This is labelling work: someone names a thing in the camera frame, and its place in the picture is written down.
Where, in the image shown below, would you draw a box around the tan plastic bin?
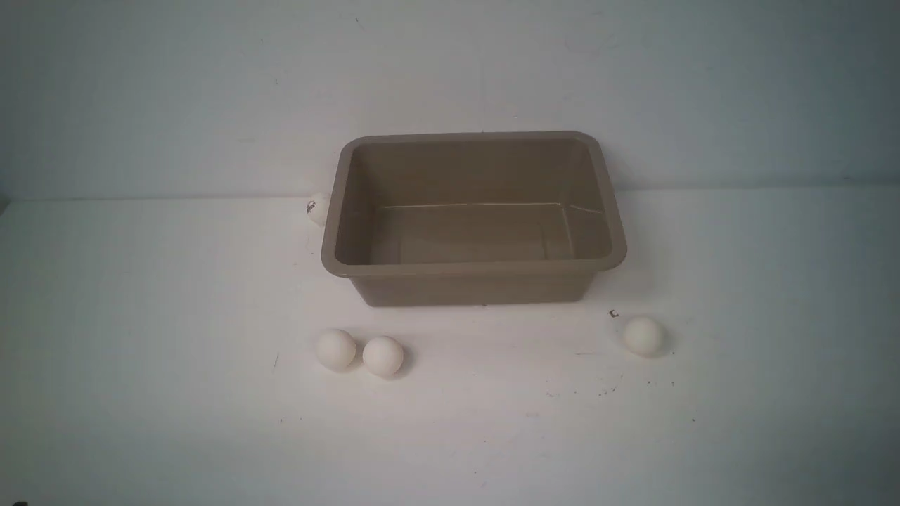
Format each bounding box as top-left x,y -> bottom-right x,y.
321,131 -> 628,307

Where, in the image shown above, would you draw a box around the white ping-pong ball with logo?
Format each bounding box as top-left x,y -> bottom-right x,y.
306,193 -> 331,228

